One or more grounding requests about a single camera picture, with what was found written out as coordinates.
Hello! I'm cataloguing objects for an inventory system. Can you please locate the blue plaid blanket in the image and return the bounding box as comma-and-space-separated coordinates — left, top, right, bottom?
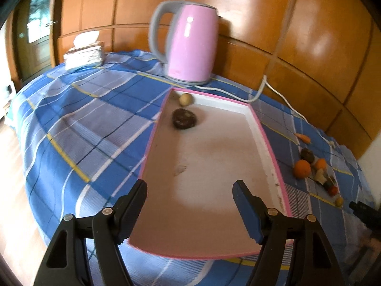
7, 49, 376, 286

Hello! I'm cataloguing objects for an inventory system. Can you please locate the pink electric kettle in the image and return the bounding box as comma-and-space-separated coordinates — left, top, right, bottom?
149, 0, 220, 85

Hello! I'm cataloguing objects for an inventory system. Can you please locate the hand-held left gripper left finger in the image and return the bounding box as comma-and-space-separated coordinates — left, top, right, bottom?
33, 179, 148, 286

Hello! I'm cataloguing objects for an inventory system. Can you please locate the silver tissue box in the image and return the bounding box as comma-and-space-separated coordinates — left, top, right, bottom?
63, 43, 103, 71

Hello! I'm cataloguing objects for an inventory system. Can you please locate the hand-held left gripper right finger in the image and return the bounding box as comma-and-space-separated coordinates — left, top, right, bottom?
232, 180, 347, 286

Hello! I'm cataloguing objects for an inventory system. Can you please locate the pink rimmed white tray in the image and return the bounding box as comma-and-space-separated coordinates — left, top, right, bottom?
129, 87, 293, 260

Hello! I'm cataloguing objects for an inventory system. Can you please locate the dark brown lumpy fruit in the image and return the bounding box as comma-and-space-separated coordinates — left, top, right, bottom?
300, 148, 314, 164

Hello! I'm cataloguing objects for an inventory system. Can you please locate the wooden glass door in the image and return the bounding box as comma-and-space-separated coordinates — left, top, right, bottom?
12, 0, 57, 81

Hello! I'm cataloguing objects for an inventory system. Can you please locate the white tissue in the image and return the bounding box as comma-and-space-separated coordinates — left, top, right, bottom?
73, 31, 100, 48

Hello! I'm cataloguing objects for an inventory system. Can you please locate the large orange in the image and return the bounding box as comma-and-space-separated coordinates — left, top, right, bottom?
293, 159, 311, 179

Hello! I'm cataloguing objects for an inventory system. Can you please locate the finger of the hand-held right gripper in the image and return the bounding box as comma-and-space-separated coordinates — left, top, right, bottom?
349, 201, 381, 233

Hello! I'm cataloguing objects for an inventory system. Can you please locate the white kettle power cord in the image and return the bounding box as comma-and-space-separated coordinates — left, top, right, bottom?
193, 75, 336, 148

